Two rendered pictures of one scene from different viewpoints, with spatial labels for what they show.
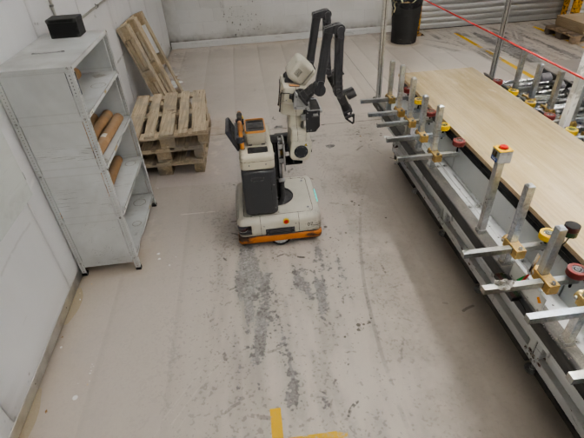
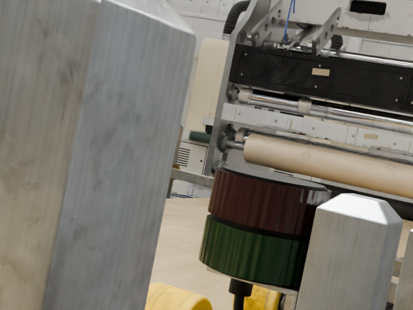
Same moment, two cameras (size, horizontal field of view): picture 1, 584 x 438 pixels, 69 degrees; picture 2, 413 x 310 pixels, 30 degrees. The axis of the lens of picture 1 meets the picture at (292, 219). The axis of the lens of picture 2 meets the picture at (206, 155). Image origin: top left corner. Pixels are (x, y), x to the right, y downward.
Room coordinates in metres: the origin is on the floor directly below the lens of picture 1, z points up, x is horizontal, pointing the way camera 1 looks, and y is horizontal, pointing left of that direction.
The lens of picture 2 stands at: (1.70, -0.98, 1.15)
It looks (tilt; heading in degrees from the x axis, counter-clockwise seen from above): 3 degrees down; 210
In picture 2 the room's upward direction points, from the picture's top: 11 degrees clockwise
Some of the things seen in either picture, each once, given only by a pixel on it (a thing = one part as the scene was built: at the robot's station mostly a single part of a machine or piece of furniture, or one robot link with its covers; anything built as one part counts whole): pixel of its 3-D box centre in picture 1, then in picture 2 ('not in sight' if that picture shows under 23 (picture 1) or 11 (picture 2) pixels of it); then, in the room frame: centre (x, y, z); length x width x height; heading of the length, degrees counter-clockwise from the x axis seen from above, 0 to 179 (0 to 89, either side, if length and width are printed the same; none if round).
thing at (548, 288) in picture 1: (545, 279); not in sight; (1.32, -1.10, 0.85); 0.14 x 0.06 x 0.05; 5
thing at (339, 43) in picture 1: (338, 61); not in sight; (2.78, -0.36, 1.40); 0.11 x 0.06 x 0.43; 4
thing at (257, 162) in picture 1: (262, 164); not in sight; (2.95, 0.21, 0.59); 0.55 x 0.34 x 0.83; 5
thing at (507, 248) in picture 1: (505, 249); not in sight; (1.54, -1.03, 0.83); 0.43 x 0.03 x 0.04; 95
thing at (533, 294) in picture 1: (526, 286); not in sight; (1.37, -1.07, 0.75); 0.26 x 0.01 x 0.10; 5
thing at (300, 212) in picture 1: (276, 208); not in sight; (2.96, 0.12, 0.16); 0.67 x 0.64 x 0.25; 95
